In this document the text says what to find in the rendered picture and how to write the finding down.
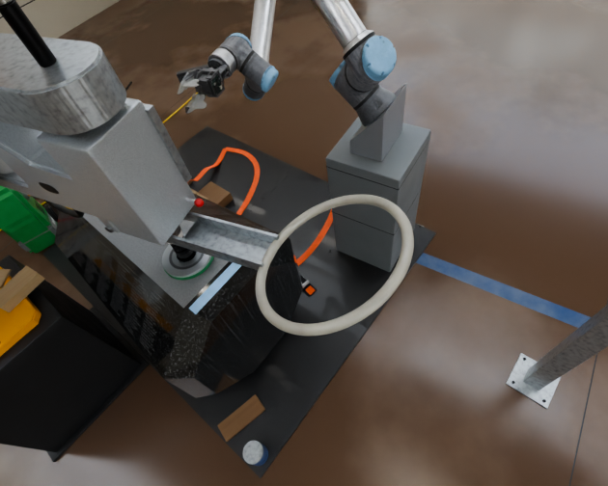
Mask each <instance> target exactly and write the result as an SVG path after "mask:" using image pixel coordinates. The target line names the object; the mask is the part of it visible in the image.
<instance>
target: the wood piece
mask: <svg viewBox="0 0 608 486"><path fill-rule="evenodd" d="M44 279H45V277H43V276H42V275H40V274H39V273H37V272H36V271H34V270H33V269H32V268H30V267H29V266H27V265H26V266H25V267H24V268H23V269H21V270H20V271H19V272H18V273H17V274H16V275H15V276H14V277H13V278H12V279H11V280H9V281H8V282H7V283H6V284H5V285H4V286H3V287H2V288H1V289H0V309H2V310H4V311H6V312H11V311H12V310H13V309H14V308H15V307H16V306H17V305H18V304H19V303H20V302H21V301H22V300H24V299H25V298H26V297H27V296H28V295H29V294H30V293H31V292H32V291H33V290H34V289H35V288H36V287H37V286H38V285H39V284H40V283H41V282H42V281H43V280H44Z"/></svg>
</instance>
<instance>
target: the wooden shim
mask: <svg viewBox="0 0 608 486"><path fill-rule="evenodd" d="M263 411H265V408H264V406H263V405H262V403H261V402H260V400H259V399H258V397H257V396H256V395H254V396H252V397H251V398H250V399H249V400H248V401H246V402H245V403H244V404H243V405H241V406H240V407H239V408H238V409H237V410H235V411H234V412H233V413H232V414H230V415H229V416H228V417H227V418H225V419H224V420H223V421H222V422H221V423H219V424H218V425H217V426H218V428H219V429H220V431H221V433H222V435H223V437H224V438H225V440H226V442H228V441H229V440H230V439H231V438H232V437H234V436H235V435H236V434H237V433H238V432H240V431H241V430H242V429H243V428H244V427H245V426H247V425H248V424H249V423H250V422H251V421H253V420H254V419H255V418H256V417H258V416H259V415H260V414H261V413H262V412H263Z"/></svg>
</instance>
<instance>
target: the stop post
mask: <svg viewBox="0 0 608 486"><path fill-rule="evenodd" d="M607 346H608V305H607V306H605V307H604V308H603V309H602V310H600V311H599V312H598V313H597V314H595V315H594V316H593V317H592V318H591V319H589V320H588V321H587V322H586V323H584V324H583V325H582V326H581V327H580V328H578V329H577V330H576V331H575V332H573V333H572V334H571V335H570V336H569V337H567V338H566V339H565V340H563V341H562V342H561V343H560V344H559V345H557V346H556V347H555V348H554V349H552V350H551V351H550V352H549V353H548V354H546V355H545V356H544V357H543V358H541V359H540V360H539V361H538V362H536V361H535V360H533V359H531V358H529V357H527V356H526V355H524V354H522V353H521V354H520V356H519V358H518V360H517V362H516V364H515V366H514V368H513V370H512V372H511V375H510V377H509V379H508V381H507V383H506V384H507V385H508V386H510V387H512V388H513V389H515V390H516V391H518V392H520V393H522V394H524V395H525V396H527V397H529V398H530V399H532V400H533V401H535V402H537V403H538V404H539V405H541V406H542V407H544V408H546V409H547V408H548V406H549V403H550V401H551V399H552V396H553V394H554V392H555V390H556V388H557V386H558V383H559V381H560V379H561V376H563V375H564V374H566V373H567V372H569V371H570V370H572V369H573V368H575V367H577V366H578V365H580V364H582V363H583V362H585V361H586V360H587V359H588V358H590V357H592V356H593V355H595V354H596V353H598V352H599V351H601V350H602V349H604V348H606V347H607Z"/></svg>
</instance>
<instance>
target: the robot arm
mask: <svg viewBox="0 0 608 486"><path fill-rule="evenodd" d="M312 1H313V3H314V4H315V6H316V7H317V9H318V11H319V12H320V14H321V16H322V17H323V19H324V20H325V22H326V23H327V25H328V26H329V28H330V29H331V31H332V33H333V34H334V36H335V37H336V39H337V40H338V42H339V43H340V45H341V46H342V48H343V49H344V52H343V58H344V60H343V61H342V63H341V64H340V65H339V66H338V67H337V69H336V70H335V71H334V73H333V74H332V76H331V77H330V79H329V81H330V83H331V85H332V86H333V88H334V89H336V90H337V92H338V93H339V94H340V95H341V96H342V97H343V98H344V99H345V100H346V101H347V102H348V103H349V104H350V105H351V107H352V108H353V109H354V110H355V111H356V112H357V114H358V117H359V119H360V121H361V123H362V124H363V125H364V126H368V125H369V124H371V123H372V122H373V121H375V120H376V119H377V118H378V117H379V116H380V115H381V114H382V113H383V112H384V111H385V110H386V109H387V108H388V107H389V105H390V104H391V103H392V102H393V100H394V99H395V97H396V96H395V95H394V93H392V92H390V91H388V90H386V89H384V88H382V87H381V86H380V85H379V84H378V83H379V82H381V81H382V80H383V79H385V78H386V77H387V76H388V75H389V74H390V73H391V71H392V70H393V69H394V67H395V64H396V60H397V54H396V49H395V48H394V46H393V44H392V43H391V42H390V41H389V40H388V39H387V38H385V37H383V36H377V35H376V34H375V32H374V31H372V30H367V29H366V28H365V26H364V25H363V23H362V21H361V20H360V18H359V17H358V15H357V13H356V12H355V10H353V8H352V6H351V5H350V3H349V2H348V0H312ZM275 5H276V0H255V3H254V10H253V19H252V27H251V36H250V40H248V38H247V37H245V36H244V35H242V34H240V33H233V34H231V35H230V36H228V37H227V38H226V39H225V41H224V42H223V43H222V44H221V45H220V46H219V47H218V48H217V49H216V50H215V51H214V52H213V53H212V54H211V55H210V56H209V57H208V60H207V65H203V66H199V67H192V68H188V69H184V70H180V71H178V72H177V78H178V79H179V81H180V86H179V89H178V91H177V95H180V94H182V92H183V91H184V90H187V88H193V87H195V89H196V92H197V94H193V95H192V99H191V101H190V102H188V105H187V106H186V107H185V113H186V114H187V113H190V112H192V111H193V110H195V109H204V108H206V107H207V104H206V103H205V102H204V100H205V98H206V95H207V96H208V97H218V96H220V95H221V94H222V93H223V91H224V90H225V87H224V84H225V81H224V79H227V78H229V77H231V75H232V74H233V72H234V71H235V70H236V69H237V70H238V71H239V72H241V73H242V74H243V75H244V76H245V79H244V84H243V86H242V89H243V93H244V95H245V96H246V97H247V98H248V99H250V100H253V101H257V100H260V99H261V98H262V97H263V96H264V94H265V93H267V92H268V91H269V90H270V89H271V88H272V86H273V85H274V83H275V81H276V79H277V77H278V75H279V72H278V70H277V69H276V68H275V67H274V66H272V65H271V64H270V63H269V54H270V45H271V38H272V29H273V21H274V13H275ZM221 83H222V84H221ZM220 92H221V93H220Z"/></svg>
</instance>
